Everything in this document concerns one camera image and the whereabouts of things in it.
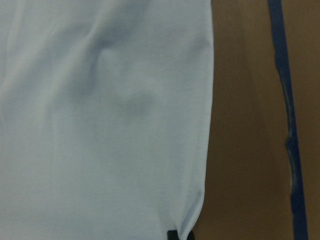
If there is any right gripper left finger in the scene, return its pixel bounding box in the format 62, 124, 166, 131
167, 230, 177, 240

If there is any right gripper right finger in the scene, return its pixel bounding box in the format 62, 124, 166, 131
186, 231, 195, 240

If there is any light blue t-shirt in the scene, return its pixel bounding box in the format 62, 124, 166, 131
0, 0, 214, 240

